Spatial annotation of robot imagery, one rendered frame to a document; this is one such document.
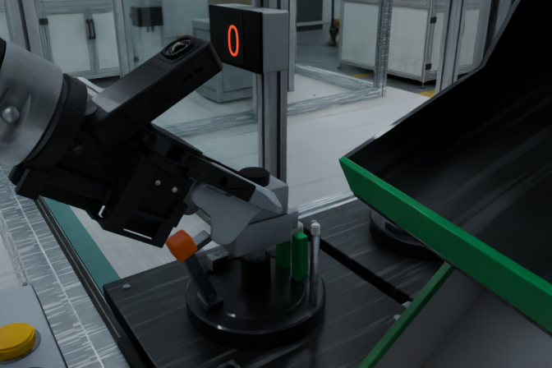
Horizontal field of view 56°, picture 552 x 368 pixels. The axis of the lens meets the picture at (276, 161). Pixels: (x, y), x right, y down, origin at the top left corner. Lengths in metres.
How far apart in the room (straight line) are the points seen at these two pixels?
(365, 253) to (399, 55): 5.31
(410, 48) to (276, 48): 5.20
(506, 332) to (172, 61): 0.29
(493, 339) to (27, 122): 0.31
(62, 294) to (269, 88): 0.35
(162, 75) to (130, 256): 0.40
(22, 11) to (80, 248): 0.86
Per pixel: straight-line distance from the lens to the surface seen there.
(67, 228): 0.78
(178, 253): 0.46
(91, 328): 0.56
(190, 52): 0.40
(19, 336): 0.56
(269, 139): 0.70
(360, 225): 0.69
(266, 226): 0.48
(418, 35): 5.72
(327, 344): 0.50
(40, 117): 0.35
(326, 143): 1.31
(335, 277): 0.59
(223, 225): 0.44
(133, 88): 0.39
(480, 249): 0.19
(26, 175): 0.38
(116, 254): 0.76
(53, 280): 0.66
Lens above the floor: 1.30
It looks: 22 degrees down
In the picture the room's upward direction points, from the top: straight up
